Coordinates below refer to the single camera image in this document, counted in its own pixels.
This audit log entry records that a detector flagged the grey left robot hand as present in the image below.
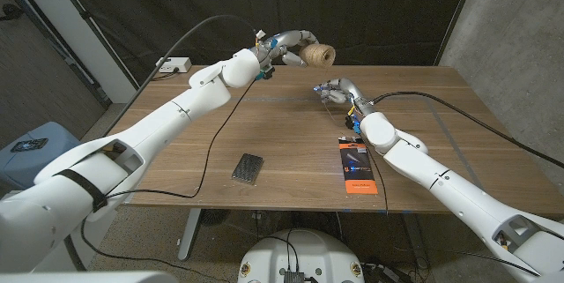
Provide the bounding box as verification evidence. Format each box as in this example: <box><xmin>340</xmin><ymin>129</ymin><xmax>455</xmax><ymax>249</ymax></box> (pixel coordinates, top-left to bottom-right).
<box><xmin>254</xmin><ymin>29</ymin><xmax>319</xmax><ymax>69</ymax></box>

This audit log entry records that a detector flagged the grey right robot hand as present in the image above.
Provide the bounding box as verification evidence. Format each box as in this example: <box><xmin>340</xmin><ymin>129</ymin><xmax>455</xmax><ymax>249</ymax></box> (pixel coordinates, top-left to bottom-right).
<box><xmin>313</xmin><ymin>77</ymin><xmax>376</xmax><ymax>118</ymax></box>

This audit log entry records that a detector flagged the jute twine strand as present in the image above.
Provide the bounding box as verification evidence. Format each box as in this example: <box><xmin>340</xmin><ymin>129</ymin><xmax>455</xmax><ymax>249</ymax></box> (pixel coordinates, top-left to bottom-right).
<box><xmin>323</xmin><ymin>65</ymin><xmax>353</xmax><ymax>128</ymax></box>

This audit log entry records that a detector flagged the jute twine spool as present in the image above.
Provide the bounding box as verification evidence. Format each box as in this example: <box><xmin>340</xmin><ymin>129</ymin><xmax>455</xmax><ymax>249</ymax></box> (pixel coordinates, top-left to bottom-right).
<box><xmin>298</xmin><ymin>43</ymin><xmax>337</xmax><ymax>69</ymax></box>

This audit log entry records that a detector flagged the black backdrop curtain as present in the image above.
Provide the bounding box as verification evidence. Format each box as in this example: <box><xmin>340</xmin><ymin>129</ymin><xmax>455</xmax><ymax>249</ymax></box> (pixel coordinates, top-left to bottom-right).
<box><xmin>46</xmin><ymin>0</ymin><xmax>475</xmax><ymax>90</ymax></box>

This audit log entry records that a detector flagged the orange and black flat package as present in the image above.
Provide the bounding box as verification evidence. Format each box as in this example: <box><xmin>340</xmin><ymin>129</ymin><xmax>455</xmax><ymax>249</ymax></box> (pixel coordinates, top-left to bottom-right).
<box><xmin>338</xmin><ymin>136</ymin><xmax>379</xmax><ymax>196</ymax></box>

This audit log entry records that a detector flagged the white power outlet box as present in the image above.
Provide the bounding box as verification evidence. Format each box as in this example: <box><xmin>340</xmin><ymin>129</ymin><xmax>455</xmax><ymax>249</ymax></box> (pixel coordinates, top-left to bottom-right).
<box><xmin>155</xmin><ymin>56</ymin><xmax>193</xmax><ymax>74</ymax></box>

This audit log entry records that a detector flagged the grey metallic flat block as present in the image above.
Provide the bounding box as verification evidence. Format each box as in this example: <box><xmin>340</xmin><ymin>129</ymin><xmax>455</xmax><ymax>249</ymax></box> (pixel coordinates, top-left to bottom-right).
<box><xmin>231</xmin><ymin>153</ymin><xmax>264</xmax><ymax>185</ymax></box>

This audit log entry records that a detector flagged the black backdrop pole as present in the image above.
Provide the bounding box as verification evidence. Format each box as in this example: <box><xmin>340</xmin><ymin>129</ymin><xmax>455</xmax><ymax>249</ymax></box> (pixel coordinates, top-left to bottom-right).
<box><xmin>434</xmin><ymin>0</ymin><xmax>482</xmax><ymax>67</ymax></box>
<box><xmin>43</xmin><ymin>0</ymin><xmax>145</xmax><ymax>93</ymax></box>

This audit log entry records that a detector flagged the metal table leg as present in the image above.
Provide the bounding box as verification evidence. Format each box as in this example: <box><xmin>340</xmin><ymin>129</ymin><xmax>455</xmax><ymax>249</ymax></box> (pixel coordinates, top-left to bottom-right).
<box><xmin>399</xmin><ymin>212</ymin><xmax>429</xmax><ymax>271</ymax></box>
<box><xmin>177</xmin><ymin>207</ymin><xmax>204</xmax><ymax>261</ymax></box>

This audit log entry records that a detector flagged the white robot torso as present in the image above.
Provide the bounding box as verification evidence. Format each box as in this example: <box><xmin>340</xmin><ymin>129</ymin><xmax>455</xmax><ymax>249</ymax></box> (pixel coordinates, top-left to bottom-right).
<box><xmin>237</xmin><ymin>228</ymin><xmax>366</xmax><ymax>283</ymax></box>

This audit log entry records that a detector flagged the black round floor fan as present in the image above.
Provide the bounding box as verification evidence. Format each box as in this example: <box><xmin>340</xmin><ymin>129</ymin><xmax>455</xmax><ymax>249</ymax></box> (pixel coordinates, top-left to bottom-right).
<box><xmin>202</xmin><ymin>208</ymin><xmax>231</xmax><ymax>227</ymax></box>

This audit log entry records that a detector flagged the floor power strip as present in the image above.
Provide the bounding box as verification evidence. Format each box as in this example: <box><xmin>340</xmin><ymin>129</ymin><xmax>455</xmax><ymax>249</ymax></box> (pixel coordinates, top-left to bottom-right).
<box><xmin>363</xmin><ymin>264</ymin><xmax>400</xmax><ymax>282</ymax></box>

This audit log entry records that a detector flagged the black torso connector module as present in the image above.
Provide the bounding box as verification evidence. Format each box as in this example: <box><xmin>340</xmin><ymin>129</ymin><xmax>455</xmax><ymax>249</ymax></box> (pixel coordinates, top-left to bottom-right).
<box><xmin>283</xmin><ymin>269</ymin><xmax>306</xmax><ymax>283</ymax></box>

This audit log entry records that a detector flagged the blue stool with device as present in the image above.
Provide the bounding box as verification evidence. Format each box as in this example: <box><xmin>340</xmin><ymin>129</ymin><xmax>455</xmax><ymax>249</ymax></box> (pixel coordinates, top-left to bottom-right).
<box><xmin>0</xmin><ymin>121</ymin><xmax>85</xmax><ymax>190</ymax></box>

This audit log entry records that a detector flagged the white robot head housing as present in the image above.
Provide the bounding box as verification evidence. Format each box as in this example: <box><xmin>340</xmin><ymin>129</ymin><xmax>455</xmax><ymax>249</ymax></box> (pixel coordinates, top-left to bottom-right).
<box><xmin>0</xmin><ymin>271</ymin><xmax>180</xmax><ymax>283</ymax></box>

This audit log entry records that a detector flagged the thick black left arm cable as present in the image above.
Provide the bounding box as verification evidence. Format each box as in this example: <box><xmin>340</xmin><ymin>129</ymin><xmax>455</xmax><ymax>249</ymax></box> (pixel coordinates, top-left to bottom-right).
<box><xmin>103</xmin><ymin>14</ymin><xmax>259</xmax><ymax>137</ymax></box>

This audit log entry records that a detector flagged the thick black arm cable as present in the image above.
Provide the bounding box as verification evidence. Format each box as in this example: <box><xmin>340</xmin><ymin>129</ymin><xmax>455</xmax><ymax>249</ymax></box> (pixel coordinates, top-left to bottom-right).
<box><xmin>372</xmin><ymin>90</ymin><xmax>564</xmax><ymax>170</ymax></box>
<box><xmin>103</xmin><ymin>14</ymin><xmax>259</xmax><ymax>137</ymax></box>

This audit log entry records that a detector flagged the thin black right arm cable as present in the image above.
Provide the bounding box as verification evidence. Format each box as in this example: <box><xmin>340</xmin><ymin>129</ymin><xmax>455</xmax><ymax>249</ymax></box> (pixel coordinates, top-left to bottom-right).
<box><xmin>356</xmin><ymin>130</ymin><xmax>541</xmax><ymax>278</ymax></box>

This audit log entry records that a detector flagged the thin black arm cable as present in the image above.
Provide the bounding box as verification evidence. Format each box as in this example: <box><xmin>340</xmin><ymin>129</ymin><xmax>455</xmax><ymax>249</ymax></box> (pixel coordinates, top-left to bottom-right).
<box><xmin>78</xmin><ymin>74</ymin><xmax>265</xmax><ymax>283</ymax></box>
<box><xmin>356</xmin><ymin>130</ymin><xmax>541</xmax><ymax>278</ymax></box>

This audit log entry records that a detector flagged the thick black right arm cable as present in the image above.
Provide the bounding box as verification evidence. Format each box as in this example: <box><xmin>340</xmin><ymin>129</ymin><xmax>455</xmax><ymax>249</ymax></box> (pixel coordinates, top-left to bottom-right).
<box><xmin>372</xmin><ymin>90</ymin><xmax>564</xmax><ymax>170</ymax></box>

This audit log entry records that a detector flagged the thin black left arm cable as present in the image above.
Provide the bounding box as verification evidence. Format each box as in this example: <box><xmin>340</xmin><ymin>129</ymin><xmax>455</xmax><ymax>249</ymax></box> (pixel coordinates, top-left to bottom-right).
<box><xmin>78</xmin><ymin>74</ymin><xmax>265</xmax><ymax>283</ymax></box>

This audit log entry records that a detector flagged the black torso cable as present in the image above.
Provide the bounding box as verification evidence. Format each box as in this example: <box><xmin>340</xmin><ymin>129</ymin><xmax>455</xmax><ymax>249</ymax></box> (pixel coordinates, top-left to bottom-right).
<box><xmin>263</xmin><ymin>228</ymin><xmax>301</xmax><ymax>273</ymax></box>

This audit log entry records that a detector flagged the black metal frame bar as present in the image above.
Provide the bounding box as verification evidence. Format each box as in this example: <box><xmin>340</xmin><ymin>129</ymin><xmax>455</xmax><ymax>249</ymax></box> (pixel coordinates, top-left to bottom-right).
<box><xmin>0</xmin><ymin>0</ymin><xmax>111</xmax><ymax>108</ymax></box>

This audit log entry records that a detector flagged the black wall fixture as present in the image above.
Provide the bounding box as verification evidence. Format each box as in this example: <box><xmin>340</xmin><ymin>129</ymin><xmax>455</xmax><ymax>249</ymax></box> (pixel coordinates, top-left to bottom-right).
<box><xmin>0</xmin><ymin>4</ymin><xmax>26</xmax><ymax>22</ymax></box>

